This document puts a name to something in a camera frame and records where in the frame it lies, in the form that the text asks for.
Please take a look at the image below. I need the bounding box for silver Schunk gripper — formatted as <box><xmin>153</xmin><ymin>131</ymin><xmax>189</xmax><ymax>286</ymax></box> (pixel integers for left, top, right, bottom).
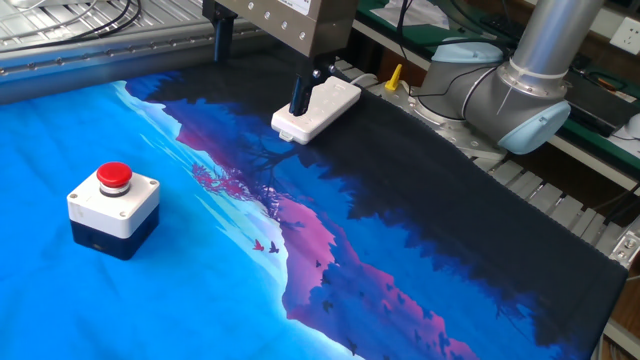
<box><xmin>202</xmin><ymin>0</ymin><xmax>360</xmax><ymax>118</ymax></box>

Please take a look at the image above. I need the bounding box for red push button box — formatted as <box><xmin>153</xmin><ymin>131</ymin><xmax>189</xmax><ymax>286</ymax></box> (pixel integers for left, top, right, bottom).
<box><xmin>66</xmin><ymin>161</ymin><xmax>161</xmax><ymax>261</ymax></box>

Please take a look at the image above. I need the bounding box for white power strip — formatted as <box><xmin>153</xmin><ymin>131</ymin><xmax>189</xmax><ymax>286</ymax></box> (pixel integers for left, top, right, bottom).
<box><xmin>270</xmin><ymin>75</ymin><xmax>363</xmax><ymax>146</ymax></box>

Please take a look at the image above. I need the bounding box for yellow plastic clip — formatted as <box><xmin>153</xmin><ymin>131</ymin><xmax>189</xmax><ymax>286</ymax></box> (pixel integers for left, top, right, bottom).
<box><xmin>383</xmin><ymin>63</ymin><xmax>404</xmax><ymax>93</ymax></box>

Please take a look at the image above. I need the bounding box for white paper sheet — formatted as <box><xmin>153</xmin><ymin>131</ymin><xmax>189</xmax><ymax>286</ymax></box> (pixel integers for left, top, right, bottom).
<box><xmin>369</xmin><ymin>0</ymin><xmax>451</xmax><ymax>31</ymax></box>

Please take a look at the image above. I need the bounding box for silver robot mounting plate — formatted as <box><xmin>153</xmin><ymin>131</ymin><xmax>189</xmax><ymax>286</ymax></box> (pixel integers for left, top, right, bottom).
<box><xmin>369</xmin><ymin>79</ymin><xmax>507</xmax><ymax>161</ymax></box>

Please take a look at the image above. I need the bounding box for blue mountain print cloth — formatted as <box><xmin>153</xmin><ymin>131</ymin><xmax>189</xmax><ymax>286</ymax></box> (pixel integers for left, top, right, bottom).
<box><xmin>0</xmin><ymin>47</ymin><xmax>630</xmax><ymax>360</ymax></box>

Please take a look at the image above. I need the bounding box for black flat device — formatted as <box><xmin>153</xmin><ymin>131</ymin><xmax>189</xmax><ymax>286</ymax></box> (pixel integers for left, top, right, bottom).
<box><xmin>562</xmin><ymin>64</ymin><xmax>640</xmax><ymax>139</ymax></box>

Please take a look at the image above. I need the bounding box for white power cable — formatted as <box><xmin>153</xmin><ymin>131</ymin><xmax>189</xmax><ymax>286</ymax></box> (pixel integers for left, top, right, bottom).
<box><xmin>349</xmin><ymin>72</ymin><xmax>380</xmax><ymax>88</ymax></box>

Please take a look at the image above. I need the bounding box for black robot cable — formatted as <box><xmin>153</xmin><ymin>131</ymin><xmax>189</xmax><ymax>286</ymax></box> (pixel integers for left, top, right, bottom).
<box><xmin>396</xmin><ymin>0</ymin><xmax>506</xmax><ymax>122</ymax></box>

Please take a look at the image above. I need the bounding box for white cable tie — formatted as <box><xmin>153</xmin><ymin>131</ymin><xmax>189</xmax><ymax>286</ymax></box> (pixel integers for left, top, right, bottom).
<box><xmin>494</xmin><ymin>58</ymin><xmax>569</xmax><ymax>117</ymax></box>

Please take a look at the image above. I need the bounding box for white wall socket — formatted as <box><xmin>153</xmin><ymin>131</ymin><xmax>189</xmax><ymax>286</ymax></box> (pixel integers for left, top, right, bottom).
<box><xmin>609</xmin><ymin>16</ymin><xmax>640</xmax><ymax>56</ymax></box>

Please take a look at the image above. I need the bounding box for silver corner bracket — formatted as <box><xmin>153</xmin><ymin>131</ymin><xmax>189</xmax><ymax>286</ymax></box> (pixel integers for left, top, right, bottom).
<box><xmin>608</xmin><ymin>229</ymin><xmax>640</xmax><ymax>269</ymax></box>

